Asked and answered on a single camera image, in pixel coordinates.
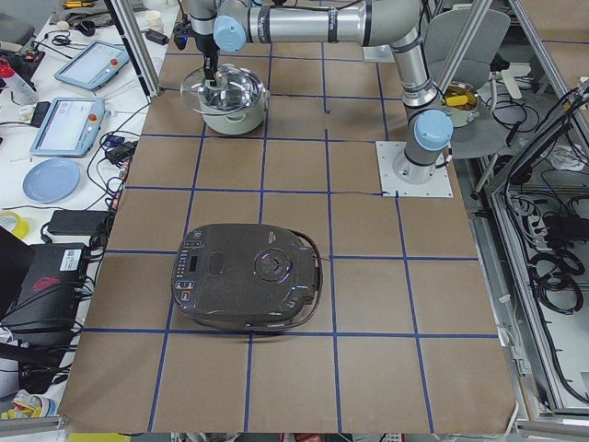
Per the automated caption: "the upper blue teach pendant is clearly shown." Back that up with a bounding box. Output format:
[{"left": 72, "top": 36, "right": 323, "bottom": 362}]
[{"left": 54, "top": 41, "right": 130, "bottom": 91}]

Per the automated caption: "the light blue plate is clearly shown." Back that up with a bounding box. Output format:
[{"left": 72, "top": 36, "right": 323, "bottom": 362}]
[{"left": 22, "top": 158, "right": 81, "bottom": 204}]

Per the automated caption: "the glass pot lid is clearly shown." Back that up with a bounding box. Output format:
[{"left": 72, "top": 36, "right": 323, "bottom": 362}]
[{"left": 180, "top": 64, "right": 266, "bottom": 115}]

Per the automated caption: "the black smartphone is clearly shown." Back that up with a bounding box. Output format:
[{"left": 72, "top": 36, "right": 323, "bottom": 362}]
[{"left": 29, "top": 101, "right": 51, "bottom": 128}]

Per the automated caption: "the yellow tape roll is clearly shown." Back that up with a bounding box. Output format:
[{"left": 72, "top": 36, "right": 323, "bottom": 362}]
[{"left": 0, "top": 211, "right": 30, "bottom": 240}]

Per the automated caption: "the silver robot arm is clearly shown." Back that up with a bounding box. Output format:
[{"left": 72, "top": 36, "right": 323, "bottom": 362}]
[{"left": 174, "top": 1, "right": 453, "bottom": 185}]

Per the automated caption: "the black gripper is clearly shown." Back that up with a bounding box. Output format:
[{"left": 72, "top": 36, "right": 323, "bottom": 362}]
[{"left": 193, "top": 31, "right": 219, "bottom": 87}]

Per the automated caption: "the white spray bottle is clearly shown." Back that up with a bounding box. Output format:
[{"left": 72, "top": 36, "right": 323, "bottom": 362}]
[{"left": 0, "top": 59, "right": 38, "bottom": 105}]

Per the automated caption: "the grey chair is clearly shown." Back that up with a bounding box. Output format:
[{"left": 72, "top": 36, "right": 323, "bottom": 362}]
[{"left": 424, "top": 9, "right": 510, "bottom": 159}]

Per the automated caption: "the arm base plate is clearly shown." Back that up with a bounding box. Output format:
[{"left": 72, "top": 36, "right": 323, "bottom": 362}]
[
  {"left": 375, "top": 141, "right": 453, "bottom": 198},
  {"left": 362, "top": 44, "right": 395, "bottom": 64}
]

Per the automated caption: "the steel bowl with yellow items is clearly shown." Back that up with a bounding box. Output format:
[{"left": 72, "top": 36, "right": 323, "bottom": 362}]
[{"left": 443, "top": 82, "right": 479, "bottom": 129}]

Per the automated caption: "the black rice cooker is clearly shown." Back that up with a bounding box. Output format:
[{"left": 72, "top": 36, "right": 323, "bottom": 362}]
[{"left": 171, "top": 223, "right": 323, "bottom": 332}]

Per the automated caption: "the pale green electric pot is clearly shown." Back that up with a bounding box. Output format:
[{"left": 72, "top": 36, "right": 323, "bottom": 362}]
[{"left": 202, "top": 86, "right": 270, "bottom": 135}]

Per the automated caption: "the aluminium frame post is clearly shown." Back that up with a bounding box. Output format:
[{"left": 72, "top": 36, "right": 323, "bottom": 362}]
[{"left": 105, "top": 0, "right": 160, "bottom": 99}]

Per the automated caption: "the black power adapter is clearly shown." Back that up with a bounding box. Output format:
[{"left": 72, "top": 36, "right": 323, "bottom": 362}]
[{"left": 47, "top": 210, "right": 108, "bottom": 236}]

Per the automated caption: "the blue teach pendant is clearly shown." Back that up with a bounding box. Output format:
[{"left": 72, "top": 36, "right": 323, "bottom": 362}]
[
  {"left": 54, "top": 41, "right": 130, "bottom": 91},
  {"left": 29, "top": 97, "right": 105, "bottom": 157}
]

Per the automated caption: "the white paper cup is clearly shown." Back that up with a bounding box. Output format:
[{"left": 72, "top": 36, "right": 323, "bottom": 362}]
[{"left": 145, "top": 10, "right": 164, "bottom": 33}]

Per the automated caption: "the lower blue teach pendant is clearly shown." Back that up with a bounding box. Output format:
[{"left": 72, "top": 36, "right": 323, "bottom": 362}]
[{"left": 29, "top": 97, "right": 105, "bottom": 157}]

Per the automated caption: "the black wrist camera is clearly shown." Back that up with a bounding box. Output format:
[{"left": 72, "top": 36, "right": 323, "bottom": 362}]
[{"left": 173, "top": 16, "right": 191, "bottom": 51}]

